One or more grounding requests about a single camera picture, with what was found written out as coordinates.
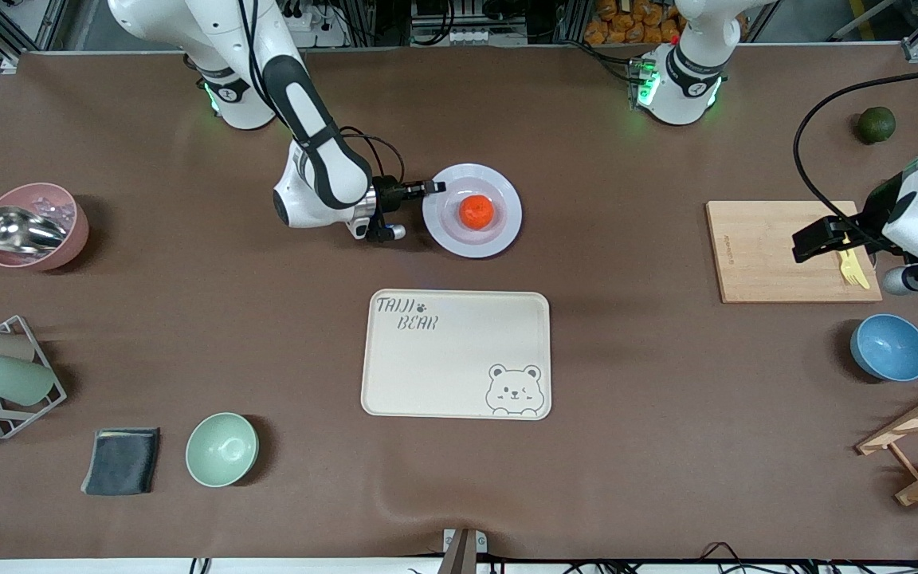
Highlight orange fruit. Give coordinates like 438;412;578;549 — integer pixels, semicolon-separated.
459;194;496;230

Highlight lavender round plate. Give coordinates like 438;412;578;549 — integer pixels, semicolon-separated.
422;163;524;259

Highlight wooden cutting board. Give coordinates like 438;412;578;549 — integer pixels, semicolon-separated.
705;200;883;304

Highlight dark green lime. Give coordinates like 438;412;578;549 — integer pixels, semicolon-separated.
857;106;897;145

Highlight blue bowl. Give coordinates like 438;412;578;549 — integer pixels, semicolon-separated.
850;313;918;383

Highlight cream bear print tray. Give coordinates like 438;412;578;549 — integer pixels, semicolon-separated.
360;289;552;421

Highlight white power strip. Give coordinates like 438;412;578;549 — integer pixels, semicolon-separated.
284;6;348;49

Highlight brown table cover mat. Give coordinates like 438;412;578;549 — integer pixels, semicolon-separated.
0;44;918;560

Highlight wooden drying rack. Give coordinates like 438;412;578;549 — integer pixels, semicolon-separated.
856;375;918;507

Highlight orange bread rolls pile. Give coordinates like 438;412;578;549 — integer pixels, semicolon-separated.
584;0;685;45

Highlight mint green bowl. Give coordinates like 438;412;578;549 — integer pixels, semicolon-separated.
185;412;260;488

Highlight pink bowl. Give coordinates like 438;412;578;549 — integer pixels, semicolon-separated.
0;183;90;272

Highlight clear ice pieces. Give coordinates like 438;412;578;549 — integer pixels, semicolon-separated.
25;187;79;234

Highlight silver metal scoop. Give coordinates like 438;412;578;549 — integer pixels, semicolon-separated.
0;206;69;256

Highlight dark grey folded cloth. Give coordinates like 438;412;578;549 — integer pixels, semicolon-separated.
80;427;162;497

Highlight mint green cup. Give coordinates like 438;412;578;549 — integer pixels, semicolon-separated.
0;353;56;406

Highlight metal camera mount clamp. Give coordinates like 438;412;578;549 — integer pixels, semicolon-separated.
438;528;488;574

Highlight grey wire cup rack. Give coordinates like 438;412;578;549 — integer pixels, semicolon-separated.
0;315;68;440

